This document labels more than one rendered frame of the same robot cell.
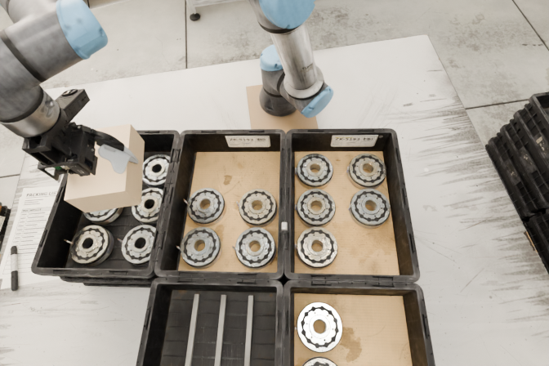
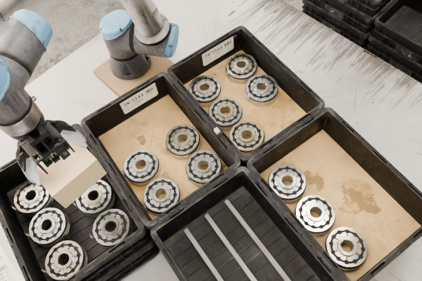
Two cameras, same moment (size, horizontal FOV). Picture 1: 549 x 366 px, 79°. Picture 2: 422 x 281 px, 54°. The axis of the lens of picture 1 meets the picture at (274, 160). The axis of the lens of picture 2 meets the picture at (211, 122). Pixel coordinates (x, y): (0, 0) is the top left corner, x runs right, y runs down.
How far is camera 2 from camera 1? 46 cm
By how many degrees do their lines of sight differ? 18
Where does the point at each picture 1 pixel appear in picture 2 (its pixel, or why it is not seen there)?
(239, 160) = (140, 120)
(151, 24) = not seen: outside the picture
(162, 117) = not seen: hidden behind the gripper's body
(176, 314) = (181, 254)
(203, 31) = not seen: outside the picture
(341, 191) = (234, 92)
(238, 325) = (232, 226)
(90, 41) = (48, 34)
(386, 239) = (287, 103)
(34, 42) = (21, 47)
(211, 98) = (66, 99)
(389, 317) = (324, 147)
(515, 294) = (385, 90)
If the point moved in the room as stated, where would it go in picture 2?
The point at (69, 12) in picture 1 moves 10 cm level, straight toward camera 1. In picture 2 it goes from (28, 19) to (80, 27)
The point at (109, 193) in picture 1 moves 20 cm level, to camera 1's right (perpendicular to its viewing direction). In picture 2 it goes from (85, 169) to (155, 113)
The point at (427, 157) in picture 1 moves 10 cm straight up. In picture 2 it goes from (271, 41) to (272, 22)
